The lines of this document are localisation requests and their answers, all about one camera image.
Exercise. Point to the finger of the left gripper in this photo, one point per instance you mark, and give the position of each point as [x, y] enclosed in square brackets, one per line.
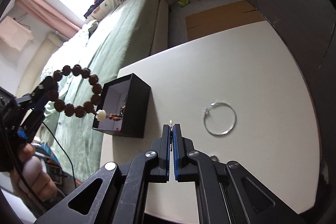
[34, 125]
[35, 101]

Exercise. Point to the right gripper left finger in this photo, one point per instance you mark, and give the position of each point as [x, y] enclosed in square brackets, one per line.
[115, 194]

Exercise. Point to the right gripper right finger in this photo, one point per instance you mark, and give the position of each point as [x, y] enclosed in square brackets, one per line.
[226, 193]

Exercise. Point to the silver bangle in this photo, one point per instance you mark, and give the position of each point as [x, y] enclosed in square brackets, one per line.
[219, 118]

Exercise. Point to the small silver charm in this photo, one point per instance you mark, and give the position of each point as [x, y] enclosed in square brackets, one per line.
[171, 134]

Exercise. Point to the black jewelry box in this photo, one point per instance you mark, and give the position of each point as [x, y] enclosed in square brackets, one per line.
[125, 101]

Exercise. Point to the person's left hand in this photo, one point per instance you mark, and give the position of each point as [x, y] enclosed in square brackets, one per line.
[39, 181]

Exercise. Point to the light green duvet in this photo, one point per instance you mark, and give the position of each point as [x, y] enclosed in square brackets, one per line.
[70, 53]

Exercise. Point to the pink hanging towel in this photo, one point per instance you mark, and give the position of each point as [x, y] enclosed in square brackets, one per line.
[14, 34]

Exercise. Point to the green bed blanket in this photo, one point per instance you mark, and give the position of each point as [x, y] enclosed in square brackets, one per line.
[134, 30]

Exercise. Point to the floral pillow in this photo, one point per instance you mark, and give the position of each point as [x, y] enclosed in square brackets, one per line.
[104, 9]

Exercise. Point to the green object on floor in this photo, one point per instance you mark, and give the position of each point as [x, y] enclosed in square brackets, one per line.
[183, 3]

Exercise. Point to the brown cardboard sheet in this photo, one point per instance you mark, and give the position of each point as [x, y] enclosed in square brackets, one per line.
[221, 18]

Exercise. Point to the dark grey wardrobe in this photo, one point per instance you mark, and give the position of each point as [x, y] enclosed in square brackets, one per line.
[307, 27]

